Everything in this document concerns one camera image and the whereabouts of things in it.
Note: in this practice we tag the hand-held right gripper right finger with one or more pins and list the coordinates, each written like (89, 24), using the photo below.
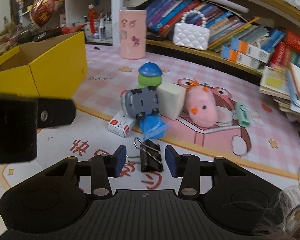
(172, 162)

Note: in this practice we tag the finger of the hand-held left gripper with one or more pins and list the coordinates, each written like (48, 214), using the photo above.
(55, 112)

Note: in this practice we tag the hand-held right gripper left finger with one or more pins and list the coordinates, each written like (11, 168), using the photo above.
(120, 160)

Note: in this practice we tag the black binder clip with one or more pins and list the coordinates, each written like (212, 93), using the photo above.
(150, 160)

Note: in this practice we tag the white red staple box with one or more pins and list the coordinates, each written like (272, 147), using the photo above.
(120, 127)

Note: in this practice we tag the yellow cardboard box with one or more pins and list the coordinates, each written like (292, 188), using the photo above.
(52, 75)

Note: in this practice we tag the blue plastic bag roll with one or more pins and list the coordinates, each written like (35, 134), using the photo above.
(151, 126)

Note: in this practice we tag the pink plush chick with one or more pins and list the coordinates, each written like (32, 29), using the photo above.
(205, 117)

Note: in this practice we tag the white foam block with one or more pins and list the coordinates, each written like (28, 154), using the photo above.
(171, 100)

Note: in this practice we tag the grey toy car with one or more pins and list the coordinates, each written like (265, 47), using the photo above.
(142, 100)

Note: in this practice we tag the pink printed desk mat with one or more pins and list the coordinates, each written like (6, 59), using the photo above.
(102, 100)

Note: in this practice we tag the black labelled box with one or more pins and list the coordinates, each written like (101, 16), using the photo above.
(47, 35)

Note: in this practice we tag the red snack packet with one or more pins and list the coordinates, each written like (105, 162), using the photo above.
(72, 29)

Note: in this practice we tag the mint green clip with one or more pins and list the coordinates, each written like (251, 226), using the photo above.
(242, 115)

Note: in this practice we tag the green frog toy blue cap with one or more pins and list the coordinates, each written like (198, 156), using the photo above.
(150, 80)

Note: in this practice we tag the brown fluffy plush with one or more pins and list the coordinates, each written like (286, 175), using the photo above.
(5, 37)

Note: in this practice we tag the small white spray bottle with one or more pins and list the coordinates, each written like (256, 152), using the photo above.
(102, 31)

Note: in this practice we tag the red hanging doll ornament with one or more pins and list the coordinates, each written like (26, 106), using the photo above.
(92, 20)

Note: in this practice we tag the pink cylindrical sticker cup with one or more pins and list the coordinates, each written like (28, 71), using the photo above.
(132, 48)

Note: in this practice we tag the white cubby shelf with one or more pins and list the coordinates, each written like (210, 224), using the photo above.
(72, 7)

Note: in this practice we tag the red gold foil bag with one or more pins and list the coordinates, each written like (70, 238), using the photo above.
(46, 5)

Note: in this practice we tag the wooden bookshelf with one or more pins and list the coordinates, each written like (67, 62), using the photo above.
(202, 55)

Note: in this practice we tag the orange blue carton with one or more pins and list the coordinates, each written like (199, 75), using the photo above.
(250, 48)
(237, 56)

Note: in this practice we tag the stack of open workbooks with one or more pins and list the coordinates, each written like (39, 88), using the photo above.
(275, 82)

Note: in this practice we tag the person's hair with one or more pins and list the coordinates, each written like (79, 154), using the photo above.
(297, 220)

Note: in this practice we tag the row of blue paperback books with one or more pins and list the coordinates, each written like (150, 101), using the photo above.
(165, 17)

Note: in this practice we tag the red thick dictionaries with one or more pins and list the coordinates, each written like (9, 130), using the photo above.
(292, 47)

